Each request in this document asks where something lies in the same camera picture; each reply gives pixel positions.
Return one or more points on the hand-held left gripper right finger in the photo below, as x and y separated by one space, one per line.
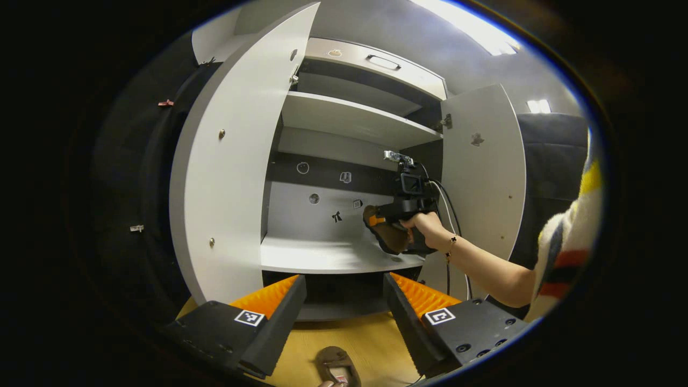
408 328

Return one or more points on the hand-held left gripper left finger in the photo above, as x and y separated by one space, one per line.
277 328

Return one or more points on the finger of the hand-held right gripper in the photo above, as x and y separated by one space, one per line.
376 220

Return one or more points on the brown fuzzy shoe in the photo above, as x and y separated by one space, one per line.
336 363
389 239

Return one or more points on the white shoe cabinet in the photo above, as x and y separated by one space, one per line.
322 204

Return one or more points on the white cabinet door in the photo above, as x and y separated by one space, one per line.
231 177
484 188

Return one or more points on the metal door hinge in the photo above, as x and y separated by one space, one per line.
445 122
294 76

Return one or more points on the beige cabinet drawer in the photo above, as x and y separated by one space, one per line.
355 56

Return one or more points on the black backdrop cloth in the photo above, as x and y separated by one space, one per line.
134 177
548 161

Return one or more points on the small ceiling light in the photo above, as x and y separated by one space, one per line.
538 106

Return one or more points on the striped knit sweater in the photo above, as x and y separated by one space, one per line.
567 252

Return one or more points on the white cloth clip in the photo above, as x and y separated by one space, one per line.
137 228

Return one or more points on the long ceiling light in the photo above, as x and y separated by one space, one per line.
473 27

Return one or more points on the red cloth clip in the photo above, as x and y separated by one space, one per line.
166 102

